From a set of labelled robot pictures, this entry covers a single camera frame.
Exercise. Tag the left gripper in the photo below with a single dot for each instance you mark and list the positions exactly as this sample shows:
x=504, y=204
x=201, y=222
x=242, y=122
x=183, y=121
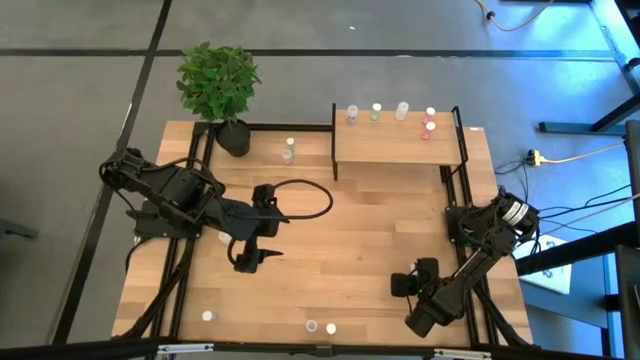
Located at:
x=267, y=215

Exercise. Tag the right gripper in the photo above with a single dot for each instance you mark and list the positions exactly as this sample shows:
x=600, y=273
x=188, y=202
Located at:
x=427, y=277

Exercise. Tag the green medicine bottle white cap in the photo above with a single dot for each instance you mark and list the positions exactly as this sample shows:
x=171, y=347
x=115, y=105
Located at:
x=290, y=144
x=375, y=111
x=208, y=315

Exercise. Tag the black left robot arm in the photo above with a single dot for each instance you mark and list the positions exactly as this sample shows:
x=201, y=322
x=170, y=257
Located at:
x=170, y=190

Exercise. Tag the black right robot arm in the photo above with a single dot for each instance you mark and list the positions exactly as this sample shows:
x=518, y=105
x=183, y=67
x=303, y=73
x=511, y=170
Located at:
x=475, y=270

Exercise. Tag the white printed sheet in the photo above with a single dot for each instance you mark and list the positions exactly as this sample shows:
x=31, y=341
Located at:
x=550, y=280

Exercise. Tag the yellow power plug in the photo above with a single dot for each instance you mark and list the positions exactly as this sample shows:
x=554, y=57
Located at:
x=536, y=158

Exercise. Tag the green plant in black pot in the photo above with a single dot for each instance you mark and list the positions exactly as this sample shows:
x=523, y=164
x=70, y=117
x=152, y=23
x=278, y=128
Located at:
x=217, y=82

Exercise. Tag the black crossbar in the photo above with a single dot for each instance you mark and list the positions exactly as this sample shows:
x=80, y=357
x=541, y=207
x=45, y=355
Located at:
x=75, y=352

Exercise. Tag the dark grey chair base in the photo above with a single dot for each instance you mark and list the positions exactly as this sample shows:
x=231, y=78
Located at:
x=15, y=230

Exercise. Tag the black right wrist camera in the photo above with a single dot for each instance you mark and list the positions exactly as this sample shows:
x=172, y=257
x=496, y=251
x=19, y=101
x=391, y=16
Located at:
x=402, y=284

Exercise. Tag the silver bracket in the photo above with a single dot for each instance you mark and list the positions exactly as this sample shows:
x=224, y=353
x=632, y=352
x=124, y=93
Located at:
x=462, y=354
x=185, y=348

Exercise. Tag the black aluminium table frame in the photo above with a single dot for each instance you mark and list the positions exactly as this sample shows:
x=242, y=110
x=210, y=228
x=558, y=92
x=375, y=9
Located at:
x=260, y=126

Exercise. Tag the black table-level camera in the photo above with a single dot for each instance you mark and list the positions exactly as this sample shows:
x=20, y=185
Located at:
x=323, y=350

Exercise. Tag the wooden shelf black frame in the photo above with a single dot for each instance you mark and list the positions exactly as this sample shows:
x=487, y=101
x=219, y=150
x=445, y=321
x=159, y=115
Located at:
x=395, y=145

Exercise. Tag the black side table frame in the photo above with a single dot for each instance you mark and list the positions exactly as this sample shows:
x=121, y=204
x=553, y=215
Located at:
x=575, y=250

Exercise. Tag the black desk frame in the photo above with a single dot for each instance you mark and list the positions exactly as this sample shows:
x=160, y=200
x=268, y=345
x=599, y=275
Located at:
x=580, y=128

